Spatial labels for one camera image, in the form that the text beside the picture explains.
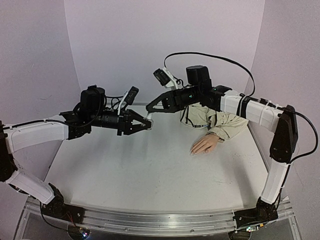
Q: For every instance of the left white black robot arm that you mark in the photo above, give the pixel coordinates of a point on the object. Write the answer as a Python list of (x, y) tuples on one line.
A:
[(17, 138)]

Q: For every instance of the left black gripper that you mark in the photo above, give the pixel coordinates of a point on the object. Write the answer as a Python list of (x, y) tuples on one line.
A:
[(132, 128)]

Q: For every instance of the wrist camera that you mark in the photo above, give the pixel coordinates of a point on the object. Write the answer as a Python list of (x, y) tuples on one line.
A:
[(127, 99), (165, 78)]

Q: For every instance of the aluminium front rail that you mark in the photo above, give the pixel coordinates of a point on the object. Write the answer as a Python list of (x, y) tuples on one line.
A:
[(168, 224)]

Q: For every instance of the white nail polish cap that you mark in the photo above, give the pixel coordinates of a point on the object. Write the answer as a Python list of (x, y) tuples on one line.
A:
[(149, 116)]

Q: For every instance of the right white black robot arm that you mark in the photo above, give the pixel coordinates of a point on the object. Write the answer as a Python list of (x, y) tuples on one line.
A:
[(279, 120)]

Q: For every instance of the mannequin hand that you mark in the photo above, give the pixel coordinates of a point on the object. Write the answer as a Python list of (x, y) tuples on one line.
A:
[(205, 144)]

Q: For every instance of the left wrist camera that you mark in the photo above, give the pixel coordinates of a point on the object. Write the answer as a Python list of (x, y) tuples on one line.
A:
[(127, 99)]

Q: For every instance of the clear nail polish bottle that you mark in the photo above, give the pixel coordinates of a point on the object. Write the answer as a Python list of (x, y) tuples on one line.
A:
[(149, 124)]

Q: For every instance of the beige jacket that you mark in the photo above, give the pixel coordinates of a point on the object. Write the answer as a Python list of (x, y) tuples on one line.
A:
[(222, 124)]

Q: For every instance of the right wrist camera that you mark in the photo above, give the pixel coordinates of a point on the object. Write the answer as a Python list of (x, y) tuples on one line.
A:
[(165, 78)]

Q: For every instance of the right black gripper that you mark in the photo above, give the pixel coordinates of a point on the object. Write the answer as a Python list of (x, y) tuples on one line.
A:
[(171, 100)]

